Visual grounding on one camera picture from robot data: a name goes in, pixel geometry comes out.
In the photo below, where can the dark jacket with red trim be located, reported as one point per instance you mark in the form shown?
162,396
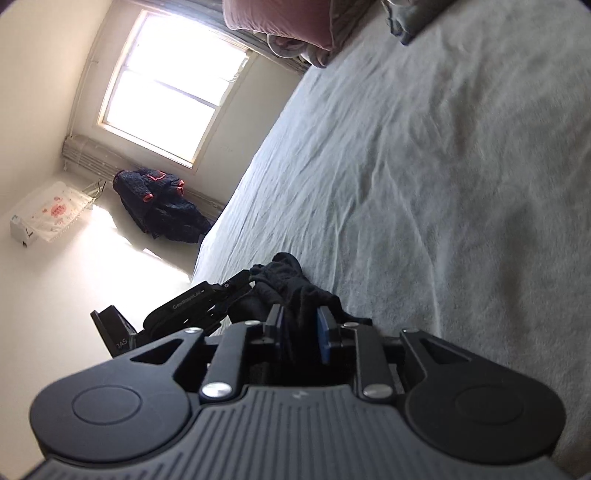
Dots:
157,203

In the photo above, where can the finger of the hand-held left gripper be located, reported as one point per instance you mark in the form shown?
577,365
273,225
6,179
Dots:
228,286

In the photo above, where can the pink velvet pillow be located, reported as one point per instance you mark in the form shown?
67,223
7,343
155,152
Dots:
277,18

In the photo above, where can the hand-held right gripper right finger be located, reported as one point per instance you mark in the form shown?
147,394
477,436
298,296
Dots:
325,337

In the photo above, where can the folded grey pink quilt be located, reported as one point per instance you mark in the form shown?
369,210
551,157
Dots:
304,53

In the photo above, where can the grey patterned curtain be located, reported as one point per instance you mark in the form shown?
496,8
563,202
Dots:
258,41

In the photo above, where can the black t-shirt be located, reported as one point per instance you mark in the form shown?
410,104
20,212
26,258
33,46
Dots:
295,295

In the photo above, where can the window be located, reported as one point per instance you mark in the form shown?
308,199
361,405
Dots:
171,87

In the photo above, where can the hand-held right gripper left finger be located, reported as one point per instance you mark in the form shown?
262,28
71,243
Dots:
276,323

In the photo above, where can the white plastic bag red print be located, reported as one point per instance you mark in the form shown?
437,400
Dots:
51,214

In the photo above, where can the folded grey garment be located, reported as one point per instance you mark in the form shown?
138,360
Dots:
411,21

